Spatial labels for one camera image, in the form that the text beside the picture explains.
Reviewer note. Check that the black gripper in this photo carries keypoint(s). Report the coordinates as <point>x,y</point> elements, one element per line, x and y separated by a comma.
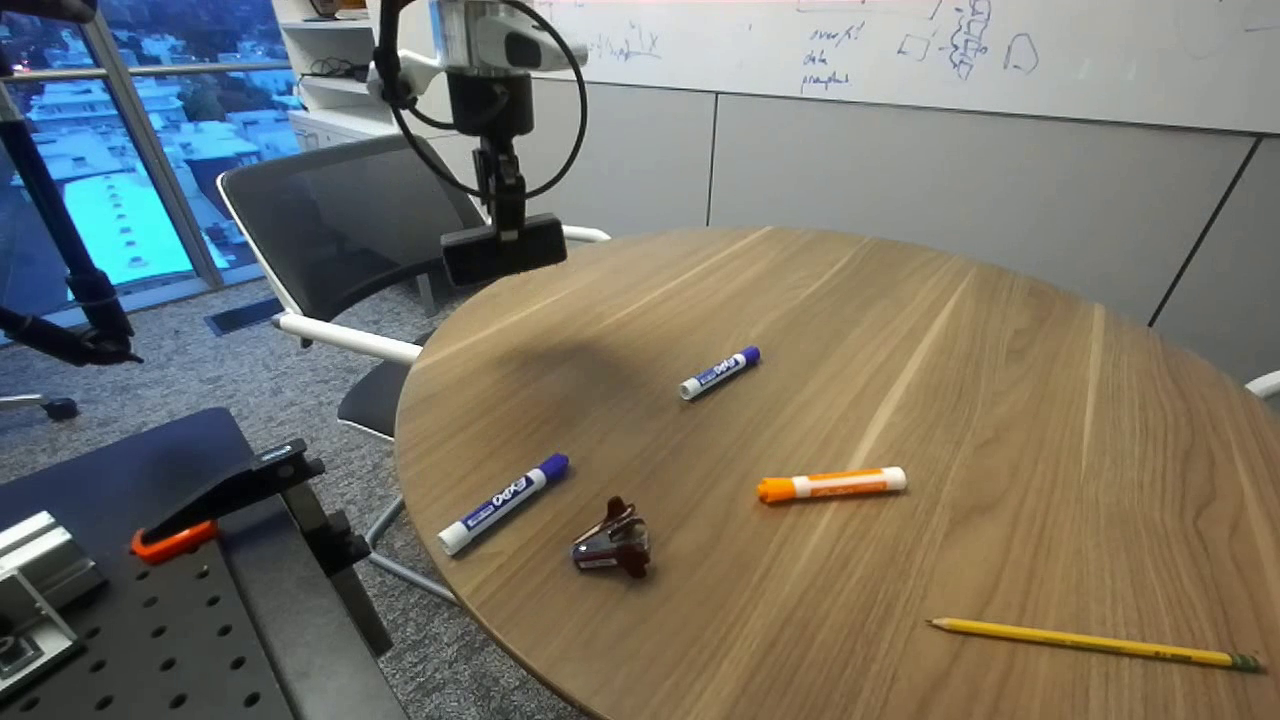
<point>488,105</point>

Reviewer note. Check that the black perforated robot base table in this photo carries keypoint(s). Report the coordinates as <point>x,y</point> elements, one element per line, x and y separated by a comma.
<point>147,615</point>

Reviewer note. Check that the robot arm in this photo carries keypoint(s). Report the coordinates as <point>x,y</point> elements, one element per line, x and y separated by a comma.
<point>486,35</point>

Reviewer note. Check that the grey mesh office chair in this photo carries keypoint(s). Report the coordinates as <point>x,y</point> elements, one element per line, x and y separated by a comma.
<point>333,227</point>

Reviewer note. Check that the small blue white marker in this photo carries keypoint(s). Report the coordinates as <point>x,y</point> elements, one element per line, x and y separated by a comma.
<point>716,374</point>

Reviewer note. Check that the large blue white marker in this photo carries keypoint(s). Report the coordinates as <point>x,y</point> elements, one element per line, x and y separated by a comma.
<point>505,501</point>

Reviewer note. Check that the dark red staple remover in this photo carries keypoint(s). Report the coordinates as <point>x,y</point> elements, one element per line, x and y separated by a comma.
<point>613,543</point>

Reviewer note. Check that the orange white marker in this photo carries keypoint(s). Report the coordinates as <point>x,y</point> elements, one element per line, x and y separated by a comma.
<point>832,486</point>

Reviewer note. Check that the yellow pencil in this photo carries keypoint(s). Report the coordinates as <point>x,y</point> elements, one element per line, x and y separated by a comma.
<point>1095,644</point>

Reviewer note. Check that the white armed black chair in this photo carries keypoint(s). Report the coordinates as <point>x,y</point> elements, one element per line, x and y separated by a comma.
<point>1264,384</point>

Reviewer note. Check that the white wall shelf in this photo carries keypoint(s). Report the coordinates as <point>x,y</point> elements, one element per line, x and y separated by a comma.
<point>333,66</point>

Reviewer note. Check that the grey window frame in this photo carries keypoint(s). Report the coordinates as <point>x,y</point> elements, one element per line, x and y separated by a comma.
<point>147,161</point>

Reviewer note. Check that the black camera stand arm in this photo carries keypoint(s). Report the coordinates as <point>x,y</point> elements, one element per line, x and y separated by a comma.
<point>73,266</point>

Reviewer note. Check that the white wall whiteboard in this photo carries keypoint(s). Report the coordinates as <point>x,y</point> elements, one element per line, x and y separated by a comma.
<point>1067,46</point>

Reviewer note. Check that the aluminium extrusion bracket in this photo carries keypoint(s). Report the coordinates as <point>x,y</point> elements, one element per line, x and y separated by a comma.
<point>35,585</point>

